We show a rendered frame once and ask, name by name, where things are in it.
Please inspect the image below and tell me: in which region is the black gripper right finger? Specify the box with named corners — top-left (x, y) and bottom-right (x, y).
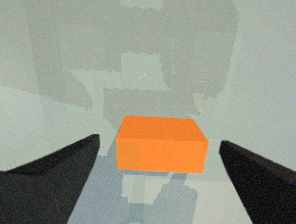
top-left (219, 140), bottom-right (296, 224)

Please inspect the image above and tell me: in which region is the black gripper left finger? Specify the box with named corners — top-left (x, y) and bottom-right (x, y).
top-left (0, 134), bottom-right (100, 224)

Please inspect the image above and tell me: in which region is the orange block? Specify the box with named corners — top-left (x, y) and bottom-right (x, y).
top-left (116, 116), bottom-right (209, 174)

